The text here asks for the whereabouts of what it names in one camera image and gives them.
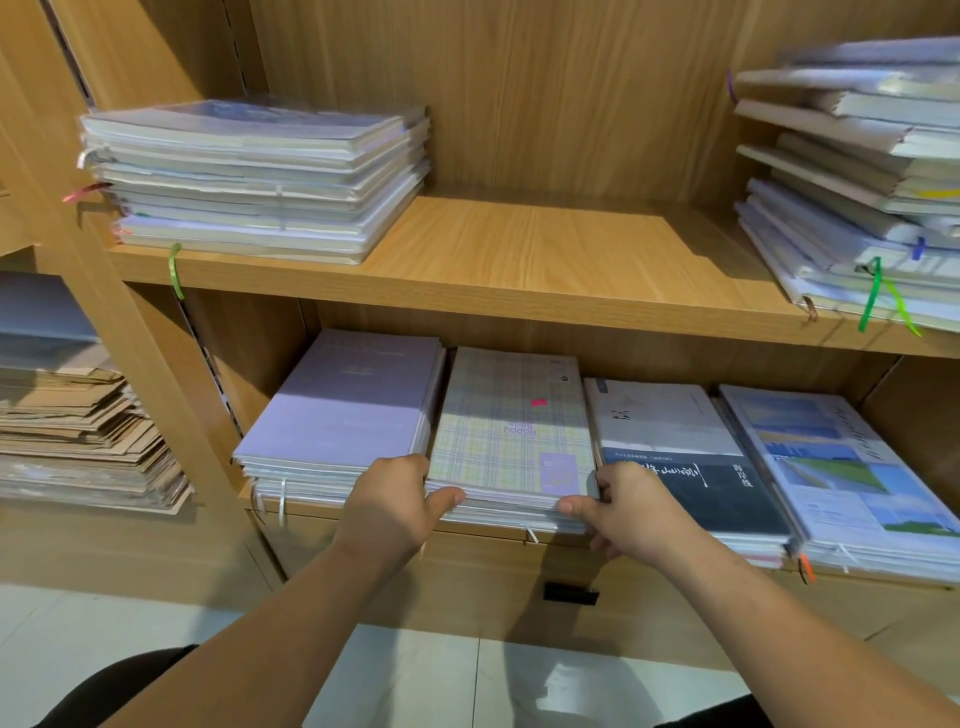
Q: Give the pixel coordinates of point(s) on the person's left hand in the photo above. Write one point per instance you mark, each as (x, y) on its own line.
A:
(387, 513)

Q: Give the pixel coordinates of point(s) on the person's right hand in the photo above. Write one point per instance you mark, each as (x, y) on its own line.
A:
(645, 513)

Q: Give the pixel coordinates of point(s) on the dark blue script notebook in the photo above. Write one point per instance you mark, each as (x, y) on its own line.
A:
(690, 450)

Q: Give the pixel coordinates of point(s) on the large plain lilac notebook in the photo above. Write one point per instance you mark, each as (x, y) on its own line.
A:
(345, 405)

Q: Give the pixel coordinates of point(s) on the pastel grid pattern notebook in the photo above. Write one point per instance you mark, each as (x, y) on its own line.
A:
(510, 420)

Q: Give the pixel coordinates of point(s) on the green field picture notebook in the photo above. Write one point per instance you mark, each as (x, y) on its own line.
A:
(840, 473)

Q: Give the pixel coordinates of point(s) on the wooden shelf unit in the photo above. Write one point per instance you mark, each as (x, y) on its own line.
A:
(600, 263)

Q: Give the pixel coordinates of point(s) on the stack of large blue notebooks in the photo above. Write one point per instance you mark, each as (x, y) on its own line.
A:
(255, 180)

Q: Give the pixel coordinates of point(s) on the pile of small notebooks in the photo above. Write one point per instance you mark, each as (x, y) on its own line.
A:
(855, 195)

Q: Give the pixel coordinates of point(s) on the person's right forearm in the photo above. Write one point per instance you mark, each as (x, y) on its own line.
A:
(825, 645)

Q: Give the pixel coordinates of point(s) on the person's left forearm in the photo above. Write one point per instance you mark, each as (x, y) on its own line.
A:
(255, 645)

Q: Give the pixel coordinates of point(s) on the person's black clothing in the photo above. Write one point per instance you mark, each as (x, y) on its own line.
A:
(105, 690)

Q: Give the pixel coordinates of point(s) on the small black shelf clip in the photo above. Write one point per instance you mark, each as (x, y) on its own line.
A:
(572, 594)

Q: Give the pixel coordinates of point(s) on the stack of flat wrapped packets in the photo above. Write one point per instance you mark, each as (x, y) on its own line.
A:
(68, 428)

